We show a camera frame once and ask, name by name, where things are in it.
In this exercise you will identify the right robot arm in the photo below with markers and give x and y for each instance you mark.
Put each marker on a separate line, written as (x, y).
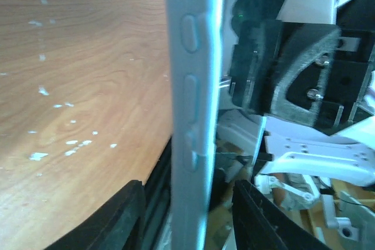
(353, 163)

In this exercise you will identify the light blue phone case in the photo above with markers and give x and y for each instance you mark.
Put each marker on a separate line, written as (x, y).
(195, 51)

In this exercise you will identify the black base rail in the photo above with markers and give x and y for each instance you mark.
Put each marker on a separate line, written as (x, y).
(158, 199)

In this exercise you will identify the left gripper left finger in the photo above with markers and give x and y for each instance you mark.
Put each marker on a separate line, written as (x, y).
(117, 224)

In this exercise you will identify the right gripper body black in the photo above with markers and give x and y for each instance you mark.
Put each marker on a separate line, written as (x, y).
(352, 63)

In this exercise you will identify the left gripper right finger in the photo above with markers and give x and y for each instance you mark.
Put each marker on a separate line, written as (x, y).
(260, 224)

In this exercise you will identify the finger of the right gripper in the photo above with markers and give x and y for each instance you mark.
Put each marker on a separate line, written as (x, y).
(252, 59)
(297, 84)

